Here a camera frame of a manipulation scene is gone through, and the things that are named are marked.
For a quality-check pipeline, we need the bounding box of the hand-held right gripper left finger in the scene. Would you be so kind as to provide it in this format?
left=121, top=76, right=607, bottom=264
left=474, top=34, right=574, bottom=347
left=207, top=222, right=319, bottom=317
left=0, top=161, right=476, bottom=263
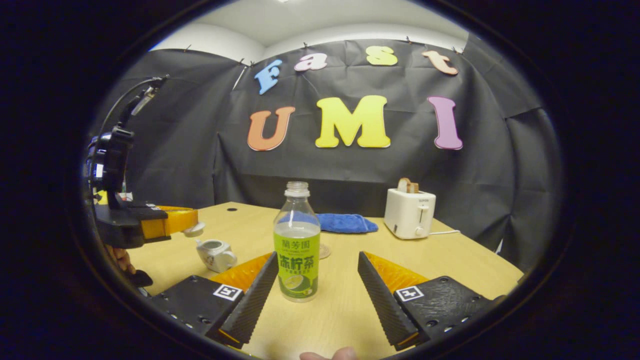
left=150, top=251, right=279, bottom=349

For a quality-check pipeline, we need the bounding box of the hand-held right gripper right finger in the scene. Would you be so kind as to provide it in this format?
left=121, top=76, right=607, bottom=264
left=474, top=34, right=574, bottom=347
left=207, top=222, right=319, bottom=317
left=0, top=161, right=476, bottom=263
left=358, top=251, right=506, bottom=351

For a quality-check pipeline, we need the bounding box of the green label water bottle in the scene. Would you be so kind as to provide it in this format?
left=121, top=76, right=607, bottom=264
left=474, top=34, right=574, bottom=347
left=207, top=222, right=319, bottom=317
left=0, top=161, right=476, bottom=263
left=273, top=181, right=321, bottom=303

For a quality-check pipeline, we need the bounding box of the white floral teacup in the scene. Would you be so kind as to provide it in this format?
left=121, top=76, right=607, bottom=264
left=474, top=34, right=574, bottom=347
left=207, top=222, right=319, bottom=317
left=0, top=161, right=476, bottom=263
left=195, top=239, right=238, bottom=273

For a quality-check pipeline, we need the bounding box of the blue towel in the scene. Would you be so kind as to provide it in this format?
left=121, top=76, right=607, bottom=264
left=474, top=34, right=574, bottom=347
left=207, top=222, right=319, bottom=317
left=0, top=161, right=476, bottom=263
left=316, top=213, right=379, bottom=234

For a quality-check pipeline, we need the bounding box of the white toaster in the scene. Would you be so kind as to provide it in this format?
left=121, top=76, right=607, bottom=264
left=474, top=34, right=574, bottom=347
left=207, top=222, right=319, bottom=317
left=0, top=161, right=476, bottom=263
left=384, top=188, right=437, bottom=240

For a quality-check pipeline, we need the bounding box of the black backdrop cloth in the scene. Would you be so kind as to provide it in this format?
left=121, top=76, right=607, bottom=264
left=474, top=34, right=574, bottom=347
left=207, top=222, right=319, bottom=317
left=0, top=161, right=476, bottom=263
left=87, top=37, right=561, bottom=273

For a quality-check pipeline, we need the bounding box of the black cable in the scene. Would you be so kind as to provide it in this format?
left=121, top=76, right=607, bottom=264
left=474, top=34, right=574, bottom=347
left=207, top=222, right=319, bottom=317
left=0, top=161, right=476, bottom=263
left=97, top=75, right=169, bottom=146

